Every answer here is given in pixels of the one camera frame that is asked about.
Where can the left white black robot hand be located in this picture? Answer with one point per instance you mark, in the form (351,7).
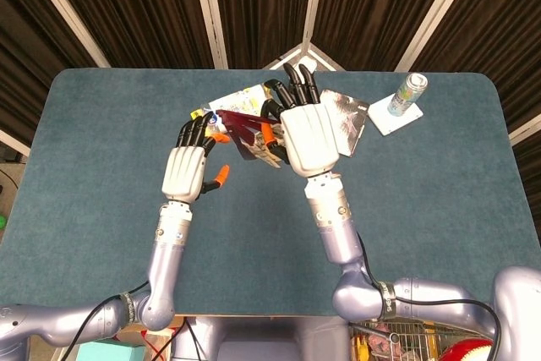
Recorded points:
(184,171)

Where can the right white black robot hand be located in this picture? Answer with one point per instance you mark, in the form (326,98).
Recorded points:
(308,137)

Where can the red ribbed paper folding fan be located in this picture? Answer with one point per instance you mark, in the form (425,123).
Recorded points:
(241,128)

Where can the left lavender robot arm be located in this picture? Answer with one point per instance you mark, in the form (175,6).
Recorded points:
(167,251)

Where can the right lavender robot arm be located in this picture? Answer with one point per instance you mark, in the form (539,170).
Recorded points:
(338,230)

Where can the black white printed booklet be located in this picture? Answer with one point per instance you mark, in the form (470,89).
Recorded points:
(351,124)

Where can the small black white carton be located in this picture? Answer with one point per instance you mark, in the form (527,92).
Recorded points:
(313,66)

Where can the blue felt table mat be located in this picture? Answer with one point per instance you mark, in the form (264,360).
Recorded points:
(105,166)

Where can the white yellow snack package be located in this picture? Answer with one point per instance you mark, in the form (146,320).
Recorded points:
(236,101)

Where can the white square coaster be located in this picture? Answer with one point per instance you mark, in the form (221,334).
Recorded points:
(389,122)

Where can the light green drink can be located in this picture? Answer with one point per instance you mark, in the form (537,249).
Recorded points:
(406,94)

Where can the dark brown curtain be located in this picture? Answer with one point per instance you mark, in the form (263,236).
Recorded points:
(139,6)

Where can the white red plastic bag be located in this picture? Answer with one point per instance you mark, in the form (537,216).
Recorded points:
(158,342)

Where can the lavender robot torso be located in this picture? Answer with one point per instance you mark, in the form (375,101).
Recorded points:
(262,340)

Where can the small green object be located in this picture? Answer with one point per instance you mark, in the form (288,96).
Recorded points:
(2,221)

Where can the teal box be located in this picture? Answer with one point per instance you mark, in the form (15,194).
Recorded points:
(110,353)

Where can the red white ball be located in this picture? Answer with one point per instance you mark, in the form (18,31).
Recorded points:
(465,352)

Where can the white frame base rails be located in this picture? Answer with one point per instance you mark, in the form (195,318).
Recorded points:
(277,61)

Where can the white frame rail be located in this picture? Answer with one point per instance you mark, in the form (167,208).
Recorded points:
(526,129)
(12,141)

